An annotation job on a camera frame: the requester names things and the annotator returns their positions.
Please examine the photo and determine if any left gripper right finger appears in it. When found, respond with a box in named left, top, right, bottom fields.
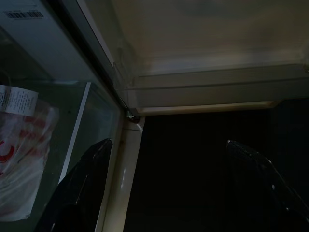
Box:
left=226, top=139, right=309, bottom=232

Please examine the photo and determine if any clear fridge door shelf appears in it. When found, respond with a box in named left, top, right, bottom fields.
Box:
left=112, top=58, right=309, bottom=109

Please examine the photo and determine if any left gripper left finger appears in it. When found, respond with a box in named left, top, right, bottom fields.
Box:
left=36, top=138, right=113, bottom=232

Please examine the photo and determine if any barcode sticker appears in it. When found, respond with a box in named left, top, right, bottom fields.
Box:
left=1, top=9, right=46, bottom=20

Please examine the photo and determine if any glass fridge shelf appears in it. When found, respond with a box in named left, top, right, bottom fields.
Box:
left=56, top=81, right=121, bottom=181

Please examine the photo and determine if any white and red plastic bag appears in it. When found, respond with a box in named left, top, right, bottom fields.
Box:
left=0, top=84, right=60, bottom=222

